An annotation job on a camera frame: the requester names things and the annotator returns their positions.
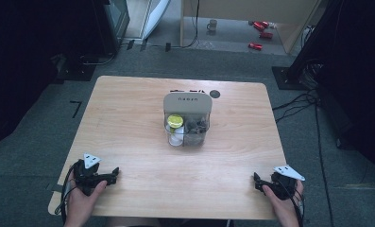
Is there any black stand base plate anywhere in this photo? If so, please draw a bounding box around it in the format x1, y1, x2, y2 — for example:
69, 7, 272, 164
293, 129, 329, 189
271, 65, 303, 92
56, 61, 97, 82

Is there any person's right hand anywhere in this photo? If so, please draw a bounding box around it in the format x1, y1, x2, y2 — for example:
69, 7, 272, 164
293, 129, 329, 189
262, 181, 304, 227

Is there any right hand-held gripper black cable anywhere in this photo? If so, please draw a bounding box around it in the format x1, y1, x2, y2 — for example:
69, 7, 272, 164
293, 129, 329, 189
288, 188, 306, 227

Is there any bundle of black floor cables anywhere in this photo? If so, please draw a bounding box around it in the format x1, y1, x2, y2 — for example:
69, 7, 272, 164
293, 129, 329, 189
271, 60, 326, 125

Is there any jar with yellow-green lid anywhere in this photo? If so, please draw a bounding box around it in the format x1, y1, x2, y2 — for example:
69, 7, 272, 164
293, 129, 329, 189
166, 113, 185, 130

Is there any hand-held gripper black cable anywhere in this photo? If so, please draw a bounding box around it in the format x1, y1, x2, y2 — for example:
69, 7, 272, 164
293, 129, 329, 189
54, 162, 79, 225
288, 188, 306, 227

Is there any clear storage box grey lid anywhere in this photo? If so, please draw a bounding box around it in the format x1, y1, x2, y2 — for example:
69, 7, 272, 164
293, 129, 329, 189
162, 91, 213, 148

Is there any dark bundle of small things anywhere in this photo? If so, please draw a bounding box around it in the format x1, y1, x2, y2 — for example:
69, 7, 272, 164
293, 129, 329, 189
184, 115, 209, 134

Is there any left hand-held gripper black cable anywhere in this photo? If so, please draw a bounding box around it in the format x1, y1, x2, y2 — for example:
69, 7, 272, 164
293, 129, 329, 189
54, 162, 79, 225

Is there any person's left hand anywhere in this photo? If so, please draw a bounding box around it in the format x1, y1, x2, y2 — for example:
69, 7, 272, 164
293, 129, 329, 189
64, 180, 109, 227

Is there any white panel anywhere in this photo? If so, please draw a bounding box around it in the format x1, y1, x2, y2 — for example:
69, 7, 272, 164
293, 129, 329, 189
142, 0, 171, 41

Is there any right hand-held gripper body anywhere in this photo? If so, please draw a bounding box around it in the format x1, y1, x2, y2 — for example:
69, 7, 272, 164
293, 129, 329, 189
260, 165, 306, 201

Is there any black floor cable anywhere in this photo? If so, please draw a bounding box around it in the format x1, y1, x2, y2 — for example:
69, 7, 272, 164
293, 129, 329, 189
78, 51, 117, 67
314, 103, 334, 227
167, 0, 201, 50

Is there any black cabinet with glass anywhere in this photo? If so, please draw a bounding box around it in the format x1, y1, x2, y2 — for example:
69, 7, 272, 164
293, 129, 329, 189
93, 0, 131, 55

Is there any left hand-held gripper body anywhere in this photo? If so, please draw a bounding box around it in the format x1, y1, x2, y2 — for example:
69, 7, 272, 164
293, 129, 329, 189
73, 152, 113, 197

